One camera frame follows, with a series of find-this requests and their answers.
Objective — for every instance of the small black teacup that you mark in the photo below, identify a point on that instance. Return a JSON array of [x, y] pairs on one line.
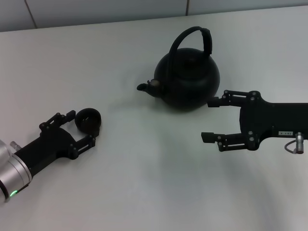
[[87, 120]]

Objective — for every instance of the left gripper metal plug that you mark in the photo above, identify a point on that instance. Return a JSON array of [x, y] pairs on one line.
[[15, 145]]

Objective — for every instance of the black round teapot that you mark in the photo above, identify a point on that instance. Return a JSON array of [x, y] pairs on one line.
[[192, 84]]

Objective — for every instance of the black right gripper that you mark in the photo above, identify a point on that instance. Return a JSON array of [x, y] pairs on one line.
[[269, 118]]

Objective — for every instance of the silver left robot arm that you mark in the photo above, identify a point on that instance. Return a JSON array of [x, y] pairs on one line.
[[12, 168]]

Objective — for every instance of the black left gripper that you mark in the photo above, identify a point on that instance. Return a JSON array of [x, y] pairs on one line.
[[53, 144]]

